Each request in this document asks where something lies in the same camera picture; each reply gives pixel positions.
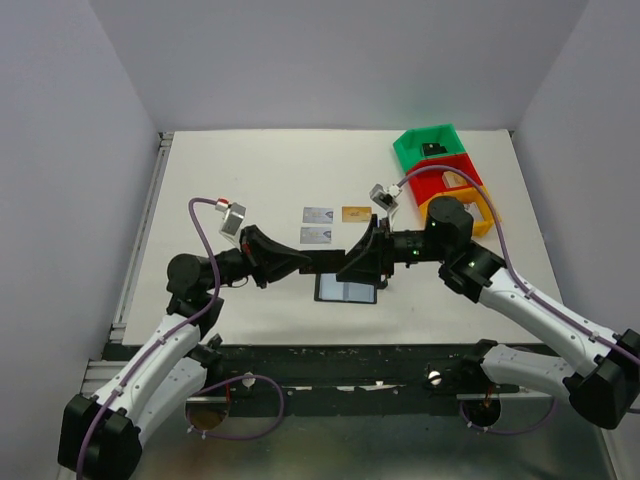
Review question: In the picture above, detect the gold credit card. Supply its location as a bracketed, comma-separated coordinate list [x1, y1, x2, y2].
[341, 206, 372, 223]

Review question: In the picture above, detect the silver grey credit card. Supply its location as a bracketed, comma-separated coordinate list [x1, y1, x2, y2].
[302, 207, 334, 224]

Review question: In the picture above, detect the black leather card holder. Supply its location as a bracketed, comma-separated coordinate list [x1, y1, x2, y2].
[313, 272, 389, 305]

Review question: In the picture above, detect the black credit card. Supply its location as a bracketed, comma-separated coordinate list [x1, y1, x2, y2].
[299, 249, 346, 275]

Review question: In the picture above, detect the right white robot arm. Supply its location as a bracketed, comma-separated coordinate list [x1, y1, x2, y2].
[337, 196, 639, 430]

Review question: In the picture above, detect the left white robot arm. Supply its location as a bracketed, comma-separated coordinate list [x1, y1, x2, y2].
[57, 226, 311, 479]

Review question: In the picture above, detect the red plastic bin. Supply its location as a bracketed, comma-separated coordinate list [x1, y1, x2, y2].
[406, 153, 483, 206]

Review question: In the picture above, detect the white box in red bin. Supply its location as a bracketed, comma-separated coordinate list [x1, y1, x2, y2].
[442, 171, 467, 189]

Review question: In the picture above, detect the yellow plastic bin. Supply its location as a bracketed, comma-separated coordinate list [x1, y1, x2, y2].
[417, 186, 495, 238]

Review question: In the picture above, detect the green plastic bin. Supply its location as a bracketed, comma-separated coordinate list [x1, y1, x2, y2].
[393, 124, 466, 172]

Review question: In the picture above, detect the black part in green bin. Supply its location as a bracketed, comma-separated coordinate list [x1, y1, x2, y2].
[421, 142, 448, 158]

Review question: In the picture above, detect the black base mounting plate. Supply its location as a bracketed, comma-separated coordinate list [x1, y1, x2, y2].
[189, 342, 516, 418]

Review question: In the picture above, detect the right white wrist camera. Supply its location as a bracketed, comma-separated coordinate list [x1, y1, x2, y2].
[369, 184, 402, 229]

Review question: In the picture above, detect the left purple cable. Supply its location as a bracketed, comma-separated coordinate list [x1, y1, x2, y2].
[74, 198, 286, 480]

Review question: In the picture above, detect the purple cable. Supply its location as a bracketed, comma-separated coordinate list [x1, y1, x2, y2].
[74, 198, 286, 480]
[399, 163, 640, 436]

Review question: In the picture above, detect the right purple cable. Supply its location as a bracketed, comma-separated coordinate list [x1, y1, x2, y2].
[399, 163, 640, 436]

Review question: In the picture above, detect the aluminium extrusion rail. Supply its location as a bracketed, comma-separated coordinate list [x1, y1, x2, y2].
[80, 131, 175, 394]

